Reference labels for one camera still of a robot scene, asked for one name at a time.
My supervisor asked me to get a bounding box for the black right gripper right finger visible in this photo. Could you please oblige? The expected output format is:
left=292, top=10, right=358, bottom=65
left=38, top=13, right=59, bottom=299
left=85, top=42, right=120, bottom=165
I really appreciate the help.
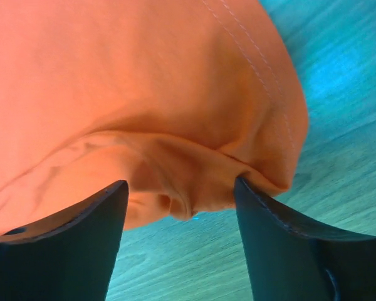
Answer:
left=234, top=178, right=376, bottom=301

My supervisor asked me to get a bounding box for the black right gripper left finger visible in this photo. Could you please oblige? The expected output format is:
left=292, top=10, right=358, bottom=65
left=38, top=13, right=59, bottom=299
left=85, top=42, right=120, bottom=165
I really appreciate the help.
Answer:
left=0, top=181, right=128, bottom=301

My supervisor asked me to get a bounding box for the orange t shirt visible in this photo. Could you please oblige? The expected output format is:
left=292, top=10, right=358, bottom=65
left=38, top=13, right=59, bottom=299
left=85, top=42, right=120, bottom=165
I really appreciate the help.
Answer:
left=0, top=1, right=308, bottom=235

